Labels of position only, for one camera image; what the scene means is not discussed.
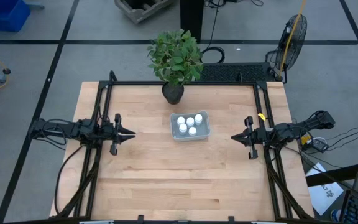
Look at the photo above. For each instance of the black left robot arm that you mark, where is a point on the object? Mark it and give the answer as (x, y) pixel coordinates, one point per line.
(64, 129)

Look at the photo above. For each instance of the black perforated mat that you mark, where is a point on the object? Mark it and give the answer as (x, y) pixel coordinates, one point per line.
(228, 73)

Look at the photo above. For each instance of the grey wooden crate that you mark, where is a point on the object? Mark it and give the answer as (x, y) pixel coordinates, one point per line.
(141, 14)

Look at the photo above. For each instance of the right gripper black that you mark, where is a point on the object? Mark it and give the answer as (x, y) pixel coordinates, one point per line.
(261, 135)

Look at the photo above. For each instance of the black standing fan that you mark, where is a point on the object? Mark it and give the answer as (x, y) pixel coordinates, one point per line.
(283, 59)

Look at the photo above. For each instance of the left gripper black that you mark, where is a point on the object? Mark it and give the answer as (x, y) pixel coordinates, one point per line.
(112, 133)

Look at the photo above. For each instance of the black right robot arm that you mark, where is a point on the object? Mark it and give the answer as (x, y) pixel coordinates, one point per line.
(291, 129)

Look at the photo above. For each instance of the black metal table frame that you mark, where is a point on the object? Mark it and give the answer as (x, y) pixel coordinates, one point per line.
(135, 83)

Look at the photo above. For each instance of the white printed paper sheet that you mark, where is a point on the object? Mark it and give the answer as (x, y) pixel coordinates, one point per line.
(325, 193)

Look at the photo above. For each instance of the blue plastic bin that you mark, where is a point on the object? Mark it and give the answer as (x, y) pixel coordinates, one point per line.
(8, 14)

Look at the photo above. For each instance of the yellow pole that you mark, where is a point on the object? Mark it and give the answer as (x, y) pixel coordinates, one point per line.
(298, 18)

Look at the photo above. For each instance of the black square column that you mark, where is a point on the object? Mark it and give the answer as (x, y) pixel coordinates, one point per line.
(192, 18)

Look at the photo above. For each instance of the dark plant pot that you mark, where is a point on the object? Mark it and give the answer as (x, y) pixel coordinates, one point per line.
(172, 95)

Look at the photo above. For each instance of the black beam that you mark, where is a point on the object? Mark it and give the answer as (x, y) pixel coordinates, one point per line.
(334, 175)

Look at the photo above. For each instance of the yellow tag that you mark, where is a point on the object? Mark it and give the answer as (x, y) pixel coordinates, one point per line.
(261, 117)

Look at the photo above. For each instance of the grey plastic basket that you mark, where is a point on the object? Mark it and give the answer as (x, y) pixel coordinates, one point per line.
(205, 133)

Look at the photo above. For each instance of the green leafy plant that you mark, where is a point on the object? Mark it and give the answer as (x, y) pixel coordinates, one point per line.
(176, 57)

